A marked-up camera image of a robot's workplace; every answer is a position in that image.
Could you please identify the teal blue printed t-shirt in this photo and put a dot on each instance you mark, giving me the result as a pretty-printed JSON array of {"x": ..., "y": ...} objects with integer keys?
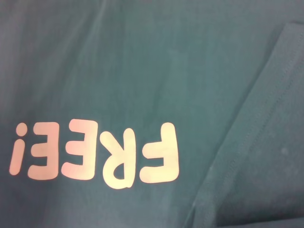
[{"x": 152, "y": 71}]

